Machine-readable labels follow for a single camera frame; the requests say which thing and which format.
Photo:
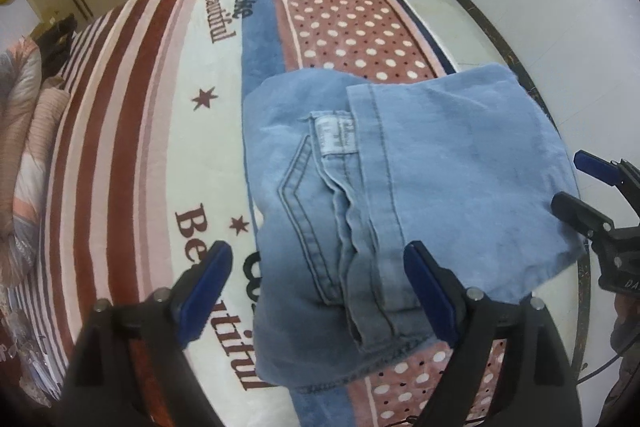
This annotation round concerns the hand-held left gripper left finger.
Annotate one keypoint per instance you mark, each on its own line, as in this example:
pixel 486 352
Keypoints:
pixel 200 297

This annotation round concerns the rolled pink grey quilt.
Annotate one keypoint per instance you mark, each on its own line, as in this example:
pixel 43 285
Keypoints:
pixel 25 117

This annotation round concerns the striped dotted printed blanket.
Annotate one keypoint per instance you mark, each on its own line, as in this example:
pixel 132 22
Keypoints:
pixel 150 107

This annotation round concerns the person's right forearm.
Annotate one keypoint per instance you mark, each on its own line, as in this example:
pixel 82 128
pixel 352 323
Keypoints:
pixel 627 327

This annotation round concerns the light blue denim pants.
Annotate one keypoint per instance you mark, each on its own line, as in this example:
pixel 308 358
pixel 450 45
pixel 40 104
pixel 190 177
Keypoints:
pixel 450 147

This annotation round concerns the dark cloth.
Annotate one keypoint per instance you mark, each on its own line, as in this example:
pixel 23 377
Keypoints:
pixel 55 37

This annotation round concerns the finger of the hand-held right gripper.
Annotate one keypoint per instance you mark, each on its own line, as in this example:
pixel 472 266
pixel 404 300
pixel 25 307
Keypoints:
pixel 580 212
pixel 595 167

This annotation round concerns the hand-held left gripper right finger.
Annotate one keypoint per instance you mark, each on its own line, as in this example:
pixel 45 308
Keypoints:
pixel 431 297

